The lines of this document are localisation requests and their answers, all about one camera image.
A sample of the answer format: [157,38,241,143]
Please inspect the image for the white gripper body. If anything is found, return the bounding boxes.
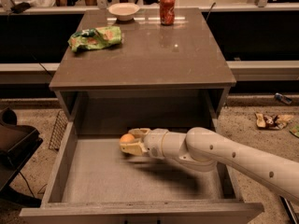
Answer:
[144,129,168,159]

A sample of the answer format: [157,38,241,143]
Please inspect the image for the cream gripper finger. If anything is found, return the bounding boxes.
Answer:
[129,128,150,138]
[120,139,147,156]

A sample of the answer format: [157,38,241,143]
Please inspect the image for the orange fruit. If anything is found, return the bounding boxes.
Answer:
[120,133,135,143]

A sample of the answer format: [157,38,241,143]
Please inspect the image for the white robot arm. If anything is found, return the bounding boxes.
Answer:
[120,127,299,203]

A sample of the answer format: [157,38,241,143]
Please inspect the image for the open grey top drawer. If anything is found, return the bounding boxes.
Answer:
[21,120,263,224]

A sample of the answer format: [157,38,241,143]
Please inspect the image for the grey cabinet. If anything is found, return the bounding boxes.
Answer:
[50,8,235,136]

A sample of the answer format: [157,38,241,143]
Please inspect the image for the green chip bag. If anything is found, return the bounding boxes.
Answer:
[68,26,122,52]

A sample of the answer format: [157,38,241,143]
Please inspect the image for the brown snack wrapper on floor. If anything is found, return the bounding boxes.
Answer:
[255,113,293,130]

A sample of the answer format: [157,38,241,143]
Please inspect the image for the white bowl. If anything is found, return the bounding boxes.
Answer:
[108,3,139,21]

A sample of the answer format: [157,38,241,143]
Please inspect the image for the red soda can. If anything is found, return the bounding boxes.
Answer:
[160,0,175,25]

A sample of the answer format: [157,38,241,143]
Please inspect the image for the blue can on floor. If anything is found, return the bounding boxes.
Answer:
[274,93,292,105]

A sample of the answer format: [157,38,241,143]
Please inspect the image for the green packet on floor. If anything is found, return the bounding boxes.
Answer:
[290,125,299,138]

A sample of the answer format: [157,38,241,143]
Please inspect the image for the black bar on floor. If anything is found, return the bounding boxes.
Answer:
[280,197,299,224]

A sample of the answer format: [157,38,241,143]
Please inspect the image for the wire mesh basket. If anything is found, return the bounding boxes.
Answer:
[49,110,68,152]

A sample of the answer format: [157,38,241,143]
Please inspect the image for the black cable on floor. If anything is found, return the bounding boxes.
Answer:
[18,171,48,199]

